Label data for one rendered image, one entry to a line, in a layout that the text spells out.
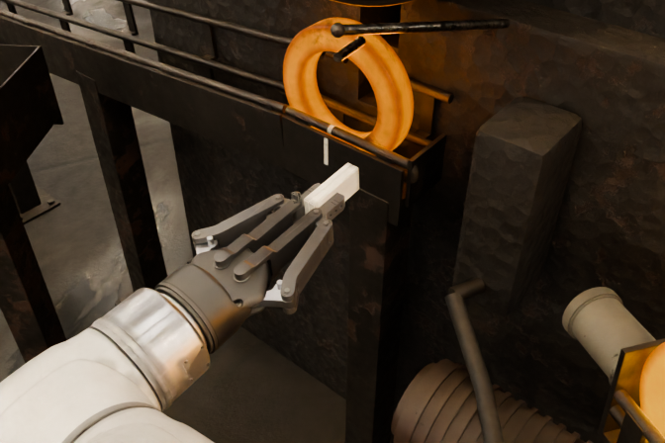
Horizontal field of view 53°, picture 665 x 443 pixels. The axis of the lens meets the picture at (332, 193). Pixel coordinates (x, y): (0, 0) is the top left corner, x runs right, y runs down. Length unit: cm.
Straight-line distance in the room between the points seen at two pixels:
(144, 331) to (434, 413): 36
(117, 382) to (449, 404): 40
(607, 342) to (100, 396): 43
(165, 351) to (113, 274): 120
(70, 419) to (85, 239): 138
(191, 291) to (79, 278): 119
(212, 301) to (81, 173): 155
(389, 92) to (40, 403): 48
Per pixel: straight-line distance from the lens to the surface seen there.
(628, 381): 65
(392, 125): 79
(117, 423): 47
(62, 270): 178
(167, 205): 190
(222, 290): 57
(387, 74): 76
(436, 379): 80
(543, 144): 69
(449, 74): 82
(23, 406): 52
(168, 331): 54
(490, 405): 74
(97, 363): 53
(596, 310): 68
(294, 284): 58
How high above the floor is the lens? 117
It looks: 38 degrees down
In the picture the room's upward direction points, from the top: straight up
